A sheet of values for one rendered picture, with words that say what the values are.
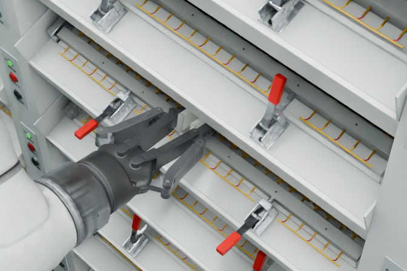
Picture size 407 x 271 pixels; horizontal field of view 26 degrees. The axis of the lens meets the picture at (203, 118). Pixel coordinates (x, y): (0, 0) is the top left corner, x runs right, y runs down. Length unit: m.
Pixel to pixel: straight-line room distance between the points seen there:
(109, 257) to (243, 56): 0.84
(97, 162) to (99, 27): 0.19
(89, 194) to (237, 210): 0.25
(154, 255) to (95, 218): 0.56
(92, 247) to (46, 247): 0.84
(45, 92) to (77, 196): 0.47
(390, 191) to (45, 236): 0.37
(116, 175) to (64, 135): 0.47
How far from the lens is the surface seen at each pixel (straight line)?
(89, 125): 1.24
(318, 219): 1.13
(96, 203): 1.01
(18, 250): 0.95
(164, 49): 1.09
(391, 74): 0.83
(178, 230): 1.38
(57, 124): 1.51
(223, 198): 1.18
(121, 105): 1.25
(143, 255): 1.57
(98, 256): 1.80
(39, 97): 1.44
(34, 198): 0.97
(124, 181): 1.04
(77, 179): 1.01
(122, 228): 1.60
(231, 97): 1.04
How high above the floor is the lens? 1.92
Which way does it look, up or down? 52 degrees down
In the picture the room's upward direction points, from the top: straight up
